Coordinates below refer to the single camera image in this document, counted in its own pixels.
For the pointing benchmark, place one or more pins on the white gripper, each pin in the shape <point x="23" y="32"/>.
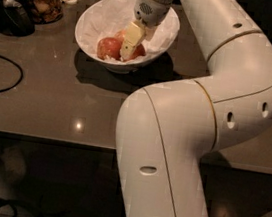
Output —
<point x="152" y="11"/>

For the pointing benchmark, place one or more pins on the red apple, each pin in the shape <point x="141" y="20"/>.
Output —
<point x="120" y="35"/>
<point x="109" y="48"/>
<point x="139" y="51"/>

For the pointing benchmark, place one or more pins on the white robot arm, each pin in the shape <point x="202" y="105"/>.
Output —
<point x="164" y="129"/>

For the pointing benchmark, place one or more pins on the white paper bowl liner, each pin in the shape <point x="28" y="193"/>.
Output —
<point x="108" y="16"/>

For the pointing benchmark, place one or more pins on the white ceramic bowl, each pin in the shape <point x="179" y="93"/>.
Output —
<point x="122" y="65"/>

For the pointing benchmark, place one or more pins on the black appliance with handle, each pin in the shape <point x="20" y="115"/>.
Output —
<point x="17" y="20"/>

